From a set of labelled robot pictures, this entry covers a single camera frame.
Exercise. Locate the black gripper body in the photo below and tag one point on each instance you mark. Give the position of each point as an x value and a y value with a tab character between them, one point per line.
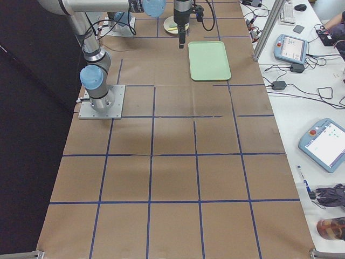
180	15

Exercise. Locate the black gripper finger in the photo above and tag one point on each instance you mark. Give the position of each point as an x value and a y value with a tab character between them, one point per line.
180	35
183	37

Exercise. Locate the white round plate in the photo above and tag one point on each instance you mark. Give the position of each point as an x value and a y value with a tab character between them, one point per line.
168	23

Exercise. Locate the light green tray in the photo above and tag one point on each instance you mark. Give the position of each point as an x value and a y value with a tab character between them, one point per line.
208	61

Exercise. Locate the white keyboard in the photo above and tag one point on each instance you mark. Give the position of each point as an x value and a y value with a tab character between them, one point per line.
287	15

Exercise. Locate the blue teach pendant far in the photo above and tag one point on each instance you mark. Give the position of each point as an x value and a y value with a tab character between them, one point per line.
290	49

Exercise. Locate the blue teach pendant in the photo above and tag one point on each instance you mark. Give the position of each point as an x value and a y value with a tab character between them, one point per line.
290	49
324	143

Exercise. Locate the black power adapter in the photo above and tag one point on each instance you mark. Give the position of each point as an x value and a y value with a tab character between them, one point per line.
278	85
297	68

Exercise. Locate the black computer mouse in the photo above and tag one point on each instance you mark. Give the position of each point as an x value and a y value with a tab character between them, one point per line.
300	7

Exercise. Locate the blue teach pendant near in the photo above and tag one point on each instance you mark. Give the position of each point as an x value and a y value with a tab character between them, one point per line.
324	143

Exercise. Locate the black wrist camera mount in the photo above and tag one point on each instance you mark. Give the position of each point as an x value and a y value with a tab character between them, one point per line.
198	10

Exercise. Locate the aluminium frame post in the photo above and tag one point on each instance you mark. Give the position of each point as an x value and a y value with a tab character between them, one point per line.
269	25

